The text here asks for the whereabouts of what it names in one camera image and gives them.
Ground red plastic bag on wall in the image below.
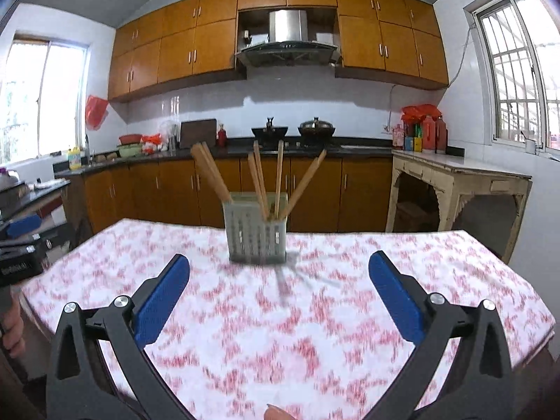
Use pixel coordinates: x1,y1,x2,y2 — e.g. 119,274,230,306
84,95,108,131

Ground black pan on stove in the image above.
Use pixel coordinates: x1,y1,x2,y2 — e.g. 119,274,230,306
252,118,288,143

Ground left window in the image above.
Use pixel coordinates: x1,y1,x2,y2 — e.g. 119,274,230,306
1,36,89,164

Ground cream side table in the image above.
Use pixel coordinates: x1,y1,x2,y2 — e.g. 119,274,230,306
385,150,532,264

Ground upper wooden kitchen cabinets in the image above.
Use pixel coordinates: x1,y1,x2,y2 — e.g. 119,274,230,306
108,0,449,102

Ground steel range hood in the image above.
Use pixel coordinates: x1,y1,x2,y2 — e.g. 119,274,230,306
236,8,342,68

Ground green perforated utensil holder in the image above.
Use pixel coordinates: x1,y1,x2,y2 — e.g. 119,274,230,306
222,192,288,266

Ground green and red bowls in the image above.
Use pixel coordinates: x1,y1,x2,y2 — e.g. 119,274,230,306
117,134,142,158

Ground yellow detergent bottle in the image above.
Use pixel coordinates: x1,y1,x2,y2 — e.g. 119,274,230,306
68,147,83,171

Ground chopstick in holder centre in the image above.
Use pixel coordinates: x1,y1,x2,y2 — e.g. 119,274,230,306
248,153,268,222

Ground right window with bars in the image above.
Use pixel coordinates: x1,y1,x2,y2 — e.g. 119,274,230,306
466,0,559,159

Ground wooden kitchen cabinets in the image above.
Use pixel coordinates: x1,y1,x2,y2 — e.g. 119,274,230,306
54,136,395,237
108,0,449,102

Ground dark wooden cutting board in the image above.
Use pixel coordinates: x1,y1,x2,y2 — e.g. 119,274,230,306
180,119,217,150

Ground left hand of person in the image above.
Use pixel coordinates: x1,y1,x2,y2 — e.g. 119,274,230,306
1,301,26,358

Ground right hand of person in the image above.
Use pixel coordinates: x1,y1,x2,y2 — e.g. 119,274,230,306
263,404,296,420

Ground red bags and bottles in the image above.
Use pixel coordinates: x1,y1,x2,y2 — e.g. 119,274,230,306
392,104,448,154

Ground lower wooden kitchen cabinets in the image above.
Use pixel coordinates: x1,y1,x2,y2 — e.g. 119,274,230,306
54,136,395,237

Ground black wok with lid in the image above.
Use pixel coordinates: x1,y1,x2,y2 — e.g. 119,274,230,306
298,117,335,138

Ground red bottle on counter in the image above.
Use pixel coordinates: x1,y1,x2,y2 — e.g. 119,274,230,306
216,123,228,148

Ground floral pink tablecloth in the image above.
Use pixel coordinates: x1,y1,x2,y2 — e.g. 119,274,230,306
23,220,555,419

